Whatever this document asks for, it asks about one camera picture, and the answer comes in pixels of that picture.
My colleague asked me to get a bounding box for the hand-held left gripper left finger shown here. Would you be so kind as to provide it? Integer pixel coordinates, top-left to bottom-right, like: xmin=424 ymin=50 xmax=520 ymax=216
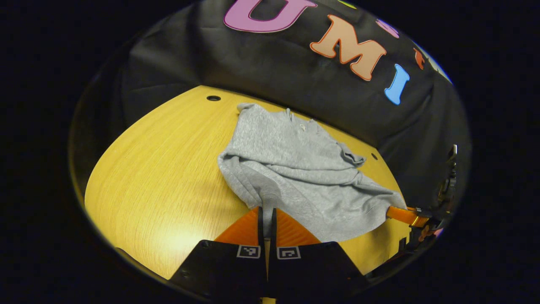
xmin=168 ymin=206 xmax=268 ymax=302

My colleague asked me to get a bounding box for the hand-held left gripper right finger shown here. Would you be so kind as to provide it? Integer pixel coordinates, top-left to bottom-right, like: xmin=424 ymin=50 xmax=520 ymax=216
xmin=268 ymin=208 xmax=367 ymax=300

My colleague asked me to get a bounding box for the grey zip-neck sweatshirt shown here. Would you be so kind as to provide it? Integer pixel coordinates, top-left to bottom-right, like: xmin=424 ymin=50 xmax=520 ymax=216
xmin=217 ymin=103 xmax=408 ymax=243

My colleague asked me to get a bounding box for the black backdrop cloth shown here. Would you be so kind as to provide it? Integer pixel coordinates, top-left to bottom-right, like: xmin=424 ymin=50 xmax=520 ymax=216
xmin=70 ymin=0 xmax=472 ymax=212

